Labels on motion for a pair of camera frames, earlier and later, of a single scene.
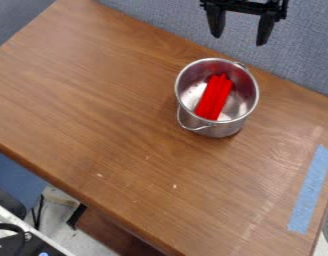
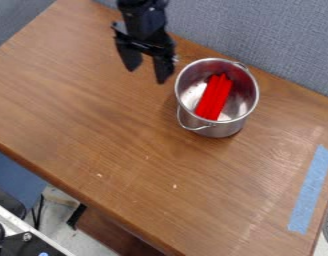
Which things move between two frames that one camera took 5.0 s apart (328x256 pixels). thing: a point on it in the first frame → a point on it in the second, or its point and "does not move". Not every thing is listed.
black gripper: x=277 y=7 → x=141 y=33
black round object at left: x=9 y=201 does not move
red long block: x=213 y=97 does not move
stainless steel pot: x=190 y=85 does not move
